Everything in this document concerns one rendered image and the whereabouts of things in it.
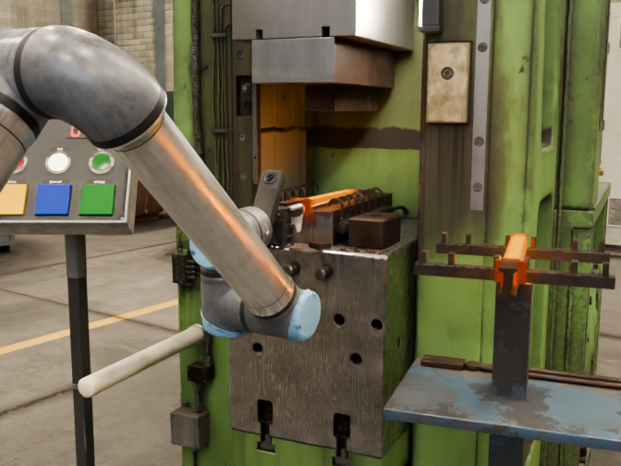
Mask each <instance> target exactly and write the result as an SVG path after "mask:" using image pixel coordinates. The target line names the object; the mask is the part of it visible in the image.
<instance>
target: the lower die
mask: <svg viewBox="0 0 621 466"><path fill-rule="evenodd" d="M376 193H377V207H378V209H379V208H380V207H379V205H380V200H381V193H380V192H376ZM357 199H358V213H359V215H361V213H360V211H361V209H362V199H361V197H360V196H359V197H358V198H357ZM340 200H341V201H342V202H343V199H340ZM364 200H365V203H364V210H365V213H366V212H367V209H368V204H369V197H368V195H367V194H366V193H365V196H364ZM328 202H329V201H328ZM328 202H322V203H318V204H315V205H312V206H311V207H310V214H308V215H306V214H303V215H302V224H301V230H300V231H299V232H297V231H296V229H295V225H294V224H293V225H291V226H292V227H294V243H305V244H309V241H315V240H321V241H325V242H329V243H331V246H334V245H336V244H337V243H340V242H342V241H345V240H347V239H348V233H346V234H339V233H337V232H336V230H335V227H336V225H337V224H338V223H339V222H340V217H341V205H340V203H339V202H338V204H335V201H333V202H331V206H327V204H328ZM350 202H351V216H352V217H353V216H354V214H355V199H354V198H353V197H352V201H351V200H350ZM343 204H344V218H345V220H347V215H348V202H347V200H346V201H345V202H343ZM383 205H384V206H386V205H390V206H391V207H392V193H387V192H383ZM373 206H374V194H373V192H371V210H373Z"/></svg>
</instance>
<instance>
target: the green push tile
mask: <svg viewBox="0 0 621 466"><path fill-rule="evenodd" d="M115 193H116V186H115V185H104V184H83V185H82V189H81V197H80V206H79V215H113V212H114V202H115Z"/></svg>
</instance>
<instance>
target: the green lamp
mask: <svg viewBox="0 0 621 466"><path fill-rule="evenodd" d="M91 165H92V167H93V168H94V169H95V170H98V171H104V170H105V169H107V168H108V167H109V166H110V165H111V159H110V157H109V156H108V155H107V154H104V153H100V154H97V155H95V156H94V157H93V159H92V161H91Z"/></svg>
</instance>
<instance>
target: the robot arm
mask: <svg viewBox="0 0 621 466"><path fill-rule="evenodd" d="M166 103H167V97H166V93H165V91H164V89H163V88H162V87H161V85H160V84H159V82H158V81H157V80H156V78H155V77H154V76H153V75H152V74H151V73H150V71H149V70H148V69H147V68H145V67H144V66H143V65H142V64H141V63H140V62H139V61H137V60H136V59H135V58H133V57H132V56H131V55H129V54H127V53H126V52H125V51H123V50H121V49H120V48H118V47H117V46H115V45H113V44H112V43H110V42H108V41H107V40H105V39H103V38H101V37H99V36H97V35H95V34H92V33H90V32H87V31H84V30H81V29H78V28H74V27H70V26H63V25H51V26H46V27H38V28H27V29H17V30H16V29H0V193H1V191H2V190H3V188H4V186H5V185H6V184H7V182H8V180H9V179H10V177H11V176H12V174H13V172H14V171H15V169H16V167H17V166H18V164H19V162H20V160H21V159H22V157H23V156H24V154H25V152H27V150H28V149H29V147H31V146H32V145H33V143H35V141H36V140H37V138H38V136H39V135H40V133H41V132H42V130H43V128H44V126H45V125H46V123H47V122H48V120H49V119H60V120H62V121H64V122H66V123H68V124H69V125H71V126H72V127H74V128H75V129H77V130H78V131H80V132H81V133H82V134H84V135H85V136H86V137H87V139H88V140H89V141H90V142H91V143H92V145H94V146H95V147H96V148H98V149H100V150H106V151H111V150H114V152H115V153H116V154H117V155H118V156H119V158H120V159H121V160H122V161H123V162H124V163H125V165H126V166H127V167H128V168H129V169H130V171H131V172H132V173H133V174H134V175H135V176H136V177H137V179H138V180H139V181H140V182H141V183H142V185H143V186H144V187H145V188H146V189H147V190H148V192H149V193H150V194H151V195H152V196H153V198H154V199H155V200H156V201H157V202H158V203H159V204H160V205H161V206H162V207H163V208H164V209H165V211H166V212H167V213H168V214H169V215H170V216H171V218H172V219H173V220H174V221H175V222H176V223H177V225H178V226H179V227H180V228H181V229H182V231H183V232H184V233H185V234H186V235H187V236H188V238H189V248H190V252H191V255H192V257H193V259H194V260H195V261H196V263H197V264H199V265H200V266H201V317H202V324H203V327H204V329H205V330H206V331H207V332H208V333H209V334H211V335H214V336H217V337H243V336H245V335H247V334H248V333H249V332H250V333H257V334H262V335H266V336H271V337H280V338H284V339H288V340H289V341H300V342H302V341H306V340H308V339H309V338H310V337H311V336H312V335H313V333H314V332H315V330H316V328H317V325H318V323H319V320H320V316H321V303H320V299H319V297H318V295H317V294H316V293H315V292H313V291H310V290H309V289H300V288H299V287H298V286H297V285H296V283H295V282H294V281H293V279H292V278H291V277H290V275H288V274H287V273H286V272H285V271H284V269H283V268H282V267H281V265H280V264H279V263H278V262H277V261H276V260H275V258H274V257H273V255H272V254H271V253H270V251H269V250H268V249H280V250H284V249H286V248H288V247H291V246H293V245H294V227H292V226H291V225H293V224H294V225H295V229H296V231H297V232H299V231H300V230H301V224H302V215H303V213H304V212H305V206H303V205H302V204H301V203H299V204H295V205H291V206H279V203H280V199H281V195H282V191H283V187H284V184H285V180H286V178H285V176H284V175H283V174H282V172H281V171H278V170H263V171H262V175H261V179H260V182H259V186H258V189H257V193H256V197H255V201H254V204H253V207H252V206H249V207H244V208H240V209H238V208H237V207H236V206H235V204H234V203H233V202H232V200H231V199H230V198H229V196H228V195H227V194H226V192H225V191H224V189H223V188H222V187H221V185H220V184H219V183H218V181H217V180H216V179H215V177H214V176H213V174H212V173H211V172H210V170H209V169H208V168H207V166H206V165H205V164H204V163H203V161H202V160H201V159H200V158H199V156H198V155H197V154H196V152H195V151H194V150H193V148H192V147H191V146H190V144H189V143H188V141H187V140H186V138H185V137H184V136H183V134H182V133H181V132H180V130H179V129H178V128H177V126H176V125H175V123H174V122H173V121H172V119H171V118H170V117H169V115H168V114H167V113H166V112H165V107H166ZM289 243H290V244H289ZM287 244H289V245H287ZM277 247H278V248H277Z"/></svg>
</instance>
